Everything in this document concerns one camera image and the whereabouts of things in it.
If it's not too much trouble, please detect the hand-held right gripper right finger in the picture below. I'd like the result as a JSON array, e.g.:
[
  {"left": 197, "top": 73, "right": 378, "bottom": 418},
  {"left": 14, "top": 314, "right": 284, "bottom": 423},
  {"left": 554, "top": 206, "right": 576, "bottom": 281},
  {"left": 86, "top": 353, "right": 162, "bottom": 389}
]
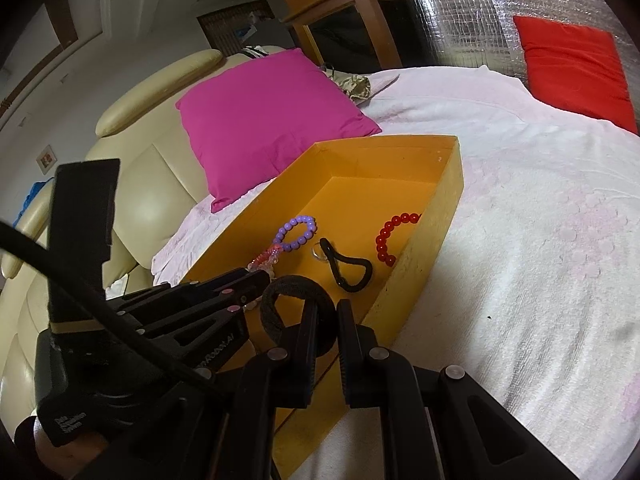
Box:
[{"left": 336, "top": 299, "right": 581, "bottom": 480}]

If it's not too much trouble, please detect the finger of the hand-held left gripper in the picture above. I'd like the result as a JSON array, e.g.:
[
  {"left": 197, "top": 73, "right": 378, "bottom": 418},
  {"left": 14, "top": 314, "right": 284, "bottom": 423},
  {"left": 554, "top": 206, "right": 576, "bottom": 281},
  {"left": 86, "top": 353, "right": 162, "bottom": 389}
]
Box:
[
  {"left": 135, "top": 305, "right": 249, "bottom": 341},
  {"left": 105, "top": 267, "right": 273, "bottom": 313}
]

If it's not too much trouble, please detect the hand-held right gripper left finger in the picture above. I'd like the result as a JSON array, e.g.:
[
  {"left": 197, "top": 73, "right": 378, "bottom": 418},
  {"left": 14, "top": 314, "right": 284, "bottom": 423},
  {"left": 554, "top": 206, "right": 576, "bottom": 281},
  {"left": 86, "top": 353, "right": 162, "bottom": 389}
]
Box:
[{"left": 220, "top": 299, "right": 321, "bottom": 480}]

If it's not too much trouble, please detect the pink bead bracelet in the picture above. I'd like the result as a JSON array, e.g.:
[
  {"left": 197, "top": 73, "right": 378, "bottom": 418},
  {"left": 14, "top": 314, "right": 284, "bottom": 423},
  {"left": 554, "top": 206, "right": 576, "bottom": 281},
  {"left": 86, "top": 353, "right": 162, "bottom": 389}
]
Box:
[{"left": 245, "top": 245, "right": 282, "bottom": 283}]

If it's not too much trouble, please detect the thick black hair tie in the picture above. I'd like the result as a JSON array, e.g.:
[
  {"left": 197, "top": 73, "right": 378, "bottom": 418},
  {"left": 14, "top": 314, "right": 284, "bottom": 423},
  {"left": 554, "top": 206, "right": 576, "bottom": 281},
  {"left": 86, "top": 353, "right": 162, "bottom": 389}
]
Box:
[{"left": 259, "top": 275, "right": 338, "bottom": 358}]

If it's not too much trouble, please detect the thin black hair tie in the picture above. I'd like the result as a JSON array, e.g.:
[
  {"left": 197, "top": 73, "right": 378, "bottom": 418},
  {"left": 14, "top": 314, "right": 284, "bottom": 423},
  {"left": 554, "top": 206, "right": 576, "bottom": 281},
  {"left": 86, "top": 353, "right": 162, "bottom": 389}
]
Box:
[{"left": 318, "top": 237, "right": 374, "bottom": 292}]

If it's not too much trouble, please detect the purple bead bracelet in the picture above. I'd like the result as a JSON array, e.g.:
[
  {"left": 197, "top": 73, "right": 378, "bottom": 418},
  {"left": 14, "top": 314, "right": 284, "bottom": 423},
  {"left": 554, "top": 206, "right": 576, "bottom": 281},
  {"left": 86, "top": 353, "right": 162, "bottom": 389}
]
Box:
[{"left": 275, "top": 215, "right": 318, "bottom": 252}]

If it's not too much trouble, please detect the red bead bracelet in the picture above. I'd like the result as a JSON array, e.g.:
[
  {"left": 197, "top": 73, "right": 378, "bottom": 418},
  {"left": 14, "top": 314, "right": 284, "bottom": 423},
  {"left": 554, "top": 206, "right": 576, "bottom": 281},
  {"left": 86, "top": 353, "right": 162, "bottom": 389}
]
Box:
[{"left": 375, "top": 212, "right": 422, "bottom": 268}]

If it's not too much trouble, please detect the orange cardboard box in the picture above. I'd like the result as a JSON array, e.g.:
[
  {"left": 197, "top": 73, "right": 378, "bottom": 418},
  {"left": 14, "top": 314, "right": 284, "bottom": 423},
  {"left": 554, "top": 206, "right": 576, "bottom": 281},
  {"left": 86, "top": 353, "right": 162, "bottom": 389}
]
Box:
[{"left": 180, "top": 134, "right": 463, "bottom": 480}]

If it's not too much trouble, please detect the person's left hand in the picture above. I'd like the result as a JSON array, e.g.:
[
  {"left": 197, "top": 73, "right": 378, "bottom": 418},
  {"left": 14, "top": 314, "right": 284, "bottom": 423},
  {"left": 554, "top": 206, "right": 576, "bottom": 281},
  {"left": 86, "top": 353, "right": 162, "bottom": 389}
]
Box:
[{"left": 15, "top": 415, "right": 111, "bottom": 480}]

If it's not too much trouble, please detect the beige leather sofa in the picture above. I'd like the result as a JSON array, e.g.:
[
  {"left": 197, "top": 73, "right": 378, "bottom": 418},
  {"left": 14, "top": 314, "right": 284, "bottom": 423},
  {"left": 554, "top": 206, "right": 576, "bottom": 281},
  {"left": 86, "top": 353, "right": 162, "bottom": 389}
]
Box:
[{"left": 0, "top": 44, "right": 286, "bottom": 461}]

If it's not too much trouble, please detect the magenta cushion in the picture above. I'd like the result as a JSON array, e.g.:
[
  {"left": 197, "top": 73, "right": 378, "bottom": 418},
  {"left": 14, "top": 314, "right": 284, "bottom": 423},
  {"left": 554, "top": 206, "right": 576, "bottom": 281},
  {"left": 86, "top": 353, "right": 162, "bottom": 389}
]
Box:
[{"left": 175, "top": 47, "right": 383, "bottom": 213}]

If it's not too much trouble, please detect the pale pink blanket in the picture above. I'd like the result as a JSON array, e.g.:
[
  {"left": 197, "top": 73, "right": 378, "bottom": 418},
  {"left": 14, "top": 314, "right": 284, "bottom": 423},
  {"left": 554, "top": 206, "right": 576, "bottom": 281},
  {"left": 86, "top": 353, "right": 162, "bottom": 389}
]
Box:
[{"left": 150, "top": 64, "right": 640, "bottom": 480}]

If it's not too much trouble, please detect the gold patterned cloth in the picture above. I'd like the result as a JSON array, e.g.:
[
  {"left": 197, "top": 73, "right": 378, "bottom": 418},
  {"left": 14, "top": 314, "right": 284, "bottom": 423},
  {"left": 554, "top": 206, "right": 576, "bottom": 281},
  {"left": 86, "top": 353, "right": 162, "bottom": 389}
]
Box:
[{"left": 322, "top": 62, "right": 373, "bottom": 106}]

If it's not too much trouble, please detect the wooden cabinet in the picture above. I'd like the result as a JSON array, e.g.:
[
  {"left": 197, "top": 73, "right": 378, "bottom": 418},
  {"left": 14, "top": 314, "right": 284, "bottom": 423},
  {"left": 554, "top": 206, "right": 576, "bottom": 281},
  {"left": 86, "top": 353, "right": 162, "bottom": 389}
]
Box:
[{"left": 262, "top": 0, "right": 416, "bottom": 68}]

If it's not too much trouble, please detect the small red cushion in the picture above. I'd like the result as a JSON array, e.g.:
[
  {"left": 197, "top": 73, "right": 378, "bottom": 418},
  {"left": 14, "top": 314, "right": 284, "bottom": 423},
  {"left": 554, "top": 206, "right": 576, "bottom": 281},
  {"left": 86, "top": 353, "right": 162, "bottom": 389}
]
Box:
[{"left": 512, "top": 15, "right": 640, "bottom": 136}]

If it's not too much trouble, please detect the silver insulation sheet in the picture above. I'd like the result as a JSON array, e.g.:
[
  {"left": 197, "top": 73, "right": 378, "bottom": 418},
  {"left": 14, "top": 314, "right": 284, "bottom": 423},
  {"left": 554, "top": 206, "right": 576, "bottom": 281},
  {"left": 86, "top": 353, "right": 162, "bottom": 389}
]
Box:
[{"left": 395, "top": 0, "right": 640, "bottom": 96}]

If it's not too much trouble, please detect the black cable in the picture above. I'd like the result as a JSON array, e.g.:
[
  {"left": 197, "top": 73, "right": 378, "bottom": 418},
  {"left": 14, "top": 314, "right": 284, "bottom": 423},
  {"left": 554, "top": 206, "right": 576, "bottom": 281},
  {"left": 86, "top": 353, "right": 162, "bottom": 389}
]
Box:
[{"left": 0, "top": 222, "right": 228, "bottom": 396}]

